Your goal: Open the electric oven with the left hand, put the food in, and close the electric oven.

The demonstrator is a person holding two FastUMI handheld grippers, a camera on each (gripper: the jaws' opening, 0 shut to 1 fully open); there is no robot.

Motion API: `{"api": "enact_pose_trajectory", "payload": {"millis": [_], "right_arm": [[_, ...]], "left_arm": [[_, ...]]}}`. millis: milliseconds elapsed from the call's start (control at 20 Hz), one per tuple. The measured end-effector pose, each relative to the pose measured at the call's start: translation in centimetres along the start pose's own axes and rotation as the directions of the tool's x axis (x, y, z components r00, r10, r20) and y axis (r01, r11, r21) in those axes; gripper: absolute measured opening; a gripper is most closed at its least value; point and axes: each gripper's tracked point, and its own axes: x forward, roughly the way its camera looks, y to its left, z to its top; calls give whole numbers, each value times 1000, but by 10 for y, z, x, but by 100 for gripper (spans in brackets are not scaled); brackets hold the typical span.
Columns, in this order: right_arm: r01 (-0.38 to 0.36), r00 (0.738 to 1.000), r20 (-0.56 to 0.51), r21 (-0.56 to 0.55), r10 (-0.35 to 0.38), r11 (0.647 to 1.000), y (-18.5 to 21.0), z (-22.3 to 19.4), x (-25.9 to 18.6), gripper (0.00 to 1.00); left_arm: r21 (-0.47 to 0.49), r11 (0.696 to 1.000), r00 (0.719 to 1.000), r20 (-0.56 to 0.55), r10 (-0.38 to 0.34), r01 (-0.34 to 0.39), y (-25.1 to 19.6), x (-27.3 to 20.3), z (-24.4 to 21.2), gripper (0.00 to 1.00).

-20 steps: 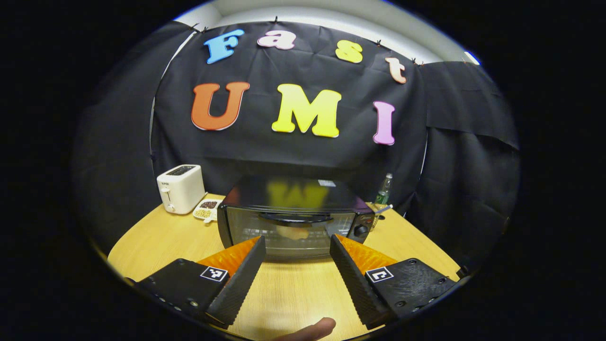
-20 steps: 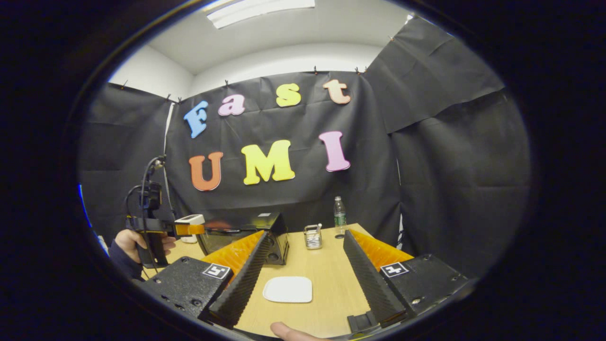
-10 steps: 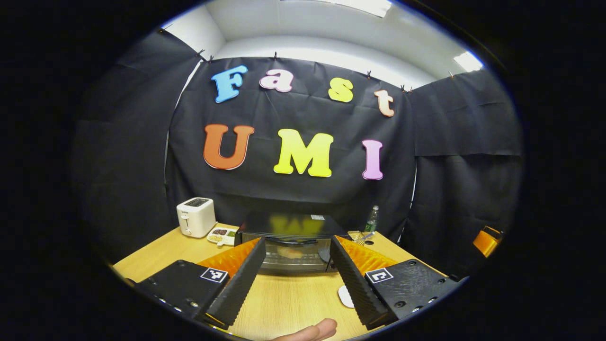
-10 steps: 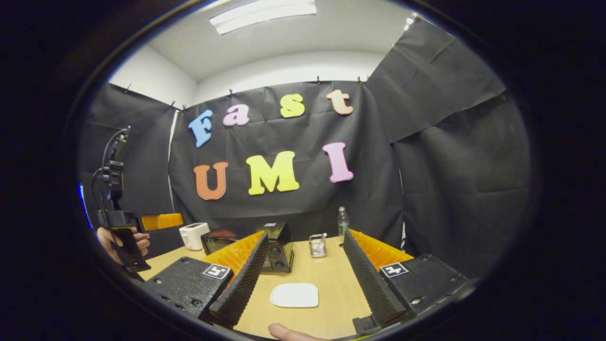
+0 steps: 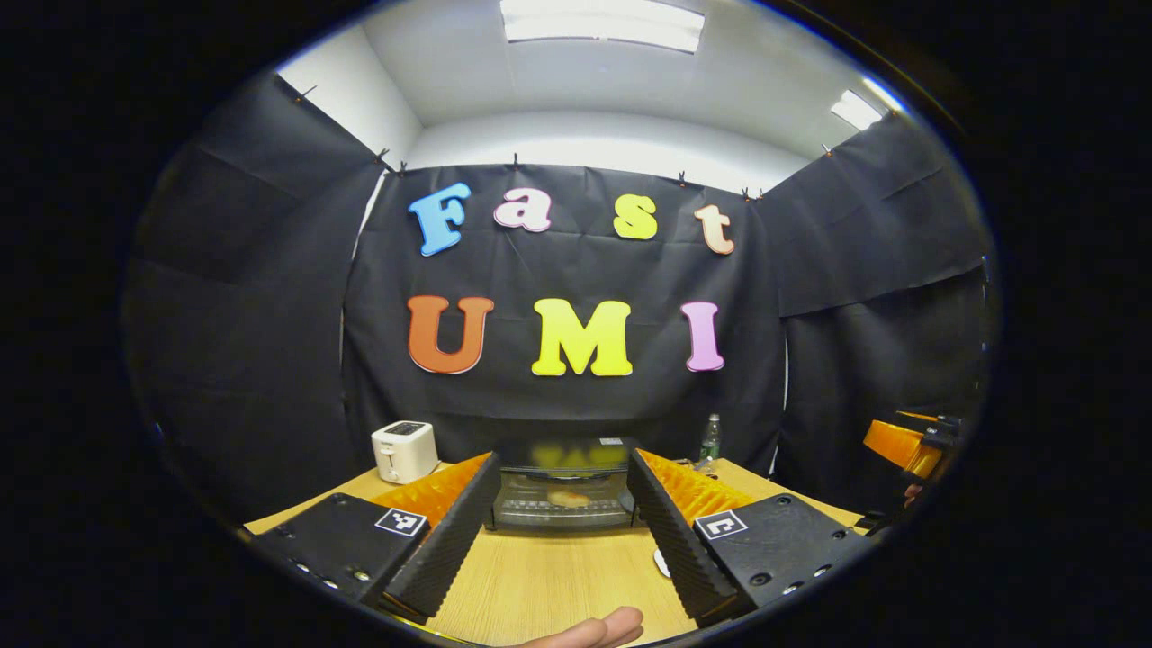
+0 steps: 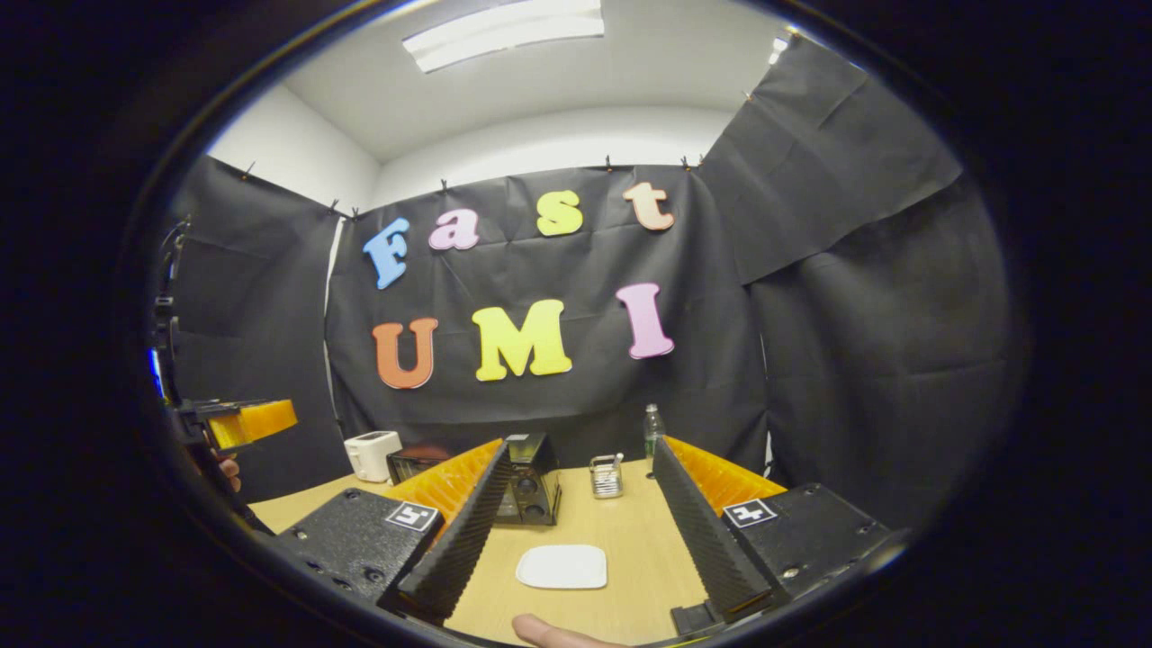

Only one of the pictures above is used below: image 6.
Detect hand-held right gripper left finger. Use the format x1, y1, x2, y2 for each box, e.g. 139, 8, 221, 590
273, 438, 514, 627

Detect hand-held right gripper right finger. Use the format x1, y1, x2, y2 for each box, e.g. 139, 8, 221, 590
652, 436, 894, 633

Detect black electric oven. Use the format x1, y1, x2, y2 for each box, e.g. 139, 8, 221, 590
387, 433, 563, 527

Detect white plate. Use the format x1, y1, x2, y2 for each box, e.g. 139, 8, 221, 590
515, 544, 609, 591

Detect metal mesh holder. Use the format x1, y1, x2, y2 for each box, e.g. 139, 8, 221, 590
589, 453, 626, 500

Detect white toaster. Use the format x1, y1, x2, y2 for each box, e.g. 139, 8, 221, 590
344, 431, 404, 484

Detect black backdrop cloth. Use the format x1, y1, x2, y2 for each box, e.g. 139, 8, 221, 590
148, 31, 1027, 532

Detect long ceiling light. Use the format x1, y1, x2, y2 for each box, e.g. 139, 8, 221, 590
401, 0, 607, 74

